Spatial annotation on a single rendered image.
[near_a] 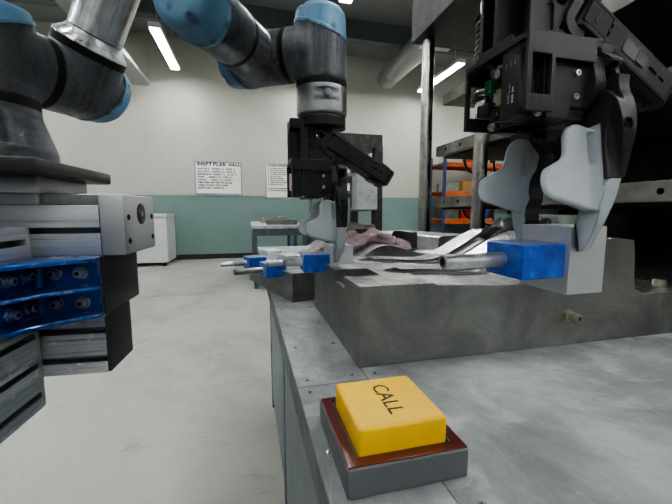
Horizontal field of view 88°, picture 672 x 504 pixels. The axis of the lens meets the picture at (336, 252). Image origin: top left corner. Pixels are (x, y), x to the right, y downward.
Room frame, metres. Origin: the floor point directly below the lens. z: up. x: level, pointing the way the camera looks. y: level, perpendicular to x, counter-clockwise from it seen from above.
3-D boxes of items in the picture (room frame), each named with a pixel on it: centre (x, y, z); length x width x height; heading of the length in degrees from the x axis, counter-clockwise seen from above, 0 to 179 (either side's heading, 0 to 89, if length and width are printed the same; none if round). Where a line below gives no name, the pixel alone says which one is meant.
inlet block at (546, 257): (0.29, -0.15, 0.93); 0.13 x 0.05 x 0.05; 104
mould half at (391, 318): (0.55, -0.24, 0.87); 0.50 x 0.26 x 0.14; 104
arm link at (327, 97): (0.54, 0.02, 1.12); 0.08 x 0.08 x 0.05
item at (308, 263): (0.54, 0.04, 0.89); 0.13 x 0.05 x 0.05; 104
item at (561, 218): (1.27, -0.88, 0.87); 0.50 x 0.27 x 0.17; 104
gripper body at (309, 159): (0.54, 0.03, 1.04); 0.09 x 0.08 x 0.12; 104
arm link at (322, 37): (0.55, 0.02, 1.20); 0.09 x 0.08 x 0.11; 74
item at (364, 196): (5.55, -0.09, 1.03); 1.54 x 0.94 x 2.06; 14
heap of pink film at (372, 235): (0.86, -0.07, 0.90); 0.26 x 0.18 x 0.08; 121
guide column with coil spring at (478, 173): (1.42, -0.57, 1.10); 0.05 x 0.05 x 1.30
